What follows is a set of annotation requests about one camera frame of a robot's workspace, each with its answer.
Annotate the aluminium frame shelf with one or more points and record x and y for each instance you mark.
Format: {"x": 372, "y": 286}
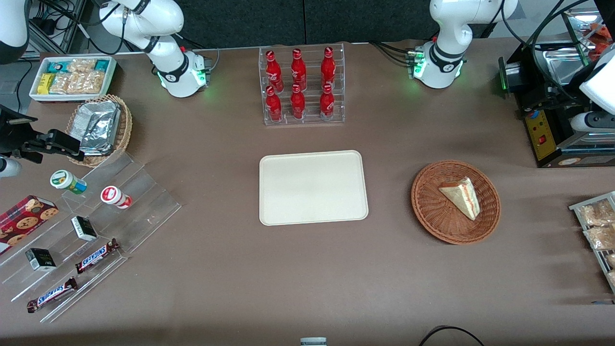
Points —
{"x": 53, "y": 24}

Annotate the small grey device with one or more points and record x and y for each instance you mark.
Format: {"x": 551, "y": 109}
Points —
{"x": 313, "y": 341}

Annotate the silver foil pack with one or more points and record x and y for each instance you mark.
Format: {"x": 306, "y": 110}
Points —
{"x": 98, "y": 113}
{"x": 98, "y": 137}

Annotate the red lidded small bottle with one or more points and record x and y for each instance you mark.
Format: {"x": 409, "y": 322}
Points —
{"x": 113, "y": 196}

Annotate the red cola bottle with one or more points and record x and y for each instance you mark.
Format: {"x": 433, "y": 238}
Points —
{"x": 328, "y": 67}
{"x": 297, "y": 103}
{"x": 298, "y": 69}
{"x": 326, "y": 103}
{"x": 274, "y": 105}
{"x": 274, "y": 72}

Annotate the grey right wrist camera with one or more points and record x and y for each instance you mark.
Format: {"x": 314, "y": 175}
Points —
{"x": 8, "y": 167}

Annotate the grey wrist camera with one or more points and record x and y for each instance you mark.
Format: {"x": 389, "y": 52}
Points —
{"x": 593, "y": 122}
{"x": 8, "y": 167}

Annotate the red sausages in warmer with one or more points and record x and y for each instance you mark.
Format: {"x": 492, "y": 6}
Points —
{"x": 603, "y": 31}

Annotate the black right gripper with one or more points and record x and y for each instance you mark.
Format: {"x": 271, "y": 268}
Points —
{"x": 14, "y": 136}

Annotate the clear bag of crackers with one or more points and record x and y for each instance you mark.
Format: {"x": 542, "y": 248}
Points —
{"x": 59, "y": 84}
{"x": 81, "y": 66}
{"x": 86, "y": 82}

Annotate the tray of packaged snacks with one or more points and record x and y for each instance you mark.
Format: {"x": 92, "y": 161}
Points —
{"x": 576, "y": 206}

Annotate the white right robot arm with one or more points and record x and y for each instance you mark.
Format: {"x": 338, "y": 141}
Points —
{"x": 158, "y": 19}

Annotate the green lidded small bottle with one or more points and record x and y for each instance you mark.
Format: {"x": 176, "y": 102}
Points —
{"x": 65, "y": 180}

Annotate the white rectangular snack bin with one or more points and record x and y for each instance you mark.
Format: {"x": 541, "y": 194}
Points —
{"x": 33, "y": 93}

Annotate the triangular sandwich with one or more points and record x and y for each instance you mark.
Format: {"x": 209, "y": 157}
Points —
{"x": 461, "y": 197}

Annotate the clear acrylic stepped display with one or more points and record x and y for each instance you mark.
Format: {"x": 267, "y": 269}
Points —
{"x": 144, "y": 202}

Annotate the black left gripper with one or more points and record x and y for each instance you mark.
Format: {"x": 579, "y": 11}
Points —
{"x": 559, "y": 102}

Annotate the black food warmer cabinet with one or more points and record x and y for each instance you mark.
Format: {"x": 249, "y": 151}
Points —
{"x": 547, "y": 144}

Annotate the clear bag of pastries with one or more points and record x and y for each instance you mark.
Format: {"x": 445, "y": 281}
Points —
{"x": 598, "y": 214}
{"x": 611, "y": 261}
{"x": 612, "y": 278}
{"x": 600, "y": 238}

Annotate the red emergency stop button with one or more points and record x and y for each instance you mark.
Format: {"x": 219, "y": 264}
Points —
{"x": 532, "y": 115}

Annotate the yellow snack packet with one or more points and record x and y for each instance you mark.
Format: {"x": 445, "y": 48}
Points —
{"x": 45, "y": 84}

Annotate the red cookie box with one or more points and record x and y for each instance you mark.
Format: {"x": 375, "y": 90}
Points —
{"x": 24, "y": 221}

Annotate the small black carton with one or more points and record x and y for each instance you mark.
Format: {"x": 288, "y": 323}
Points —
{"x": 84, "y": 228}
{"x": 41, "y": 259}

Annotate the cream plastic tray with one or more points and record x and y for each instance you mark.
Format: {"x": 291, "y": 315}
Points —
{"x": 312, "y": 187}

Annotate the clear acrylic bottle rack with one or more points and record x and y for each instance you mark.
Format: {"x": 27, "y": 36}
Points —
{"x": 310, "y": 122}

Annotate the teal snack packet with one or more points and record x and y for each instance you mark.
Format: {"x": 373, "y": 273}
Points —
{"x": 101, "y": 65}
{"x": 58, "y": 66}

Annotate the brown round wicker basket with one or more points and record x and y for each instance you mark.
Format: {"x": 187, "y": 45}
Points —
{"x": 432, "y": 206}

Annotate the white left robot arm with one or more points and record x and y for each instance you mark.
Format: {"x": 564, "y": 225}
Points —
{"x": 447, "y": 29}

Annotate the brown snickers bar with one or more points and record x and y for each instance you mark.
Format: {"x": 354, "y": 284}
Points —
{"x": 96, "y": 256}
{"x": 50, "y": 295}

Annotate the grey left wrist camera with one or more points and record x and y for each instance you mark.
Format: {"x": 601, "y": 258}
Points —
{"x": 593, "y": 122}

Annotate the light tan wicker basket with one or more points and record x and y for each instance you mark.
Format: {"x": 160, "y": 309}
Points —
{"x": 124, "y": 129}

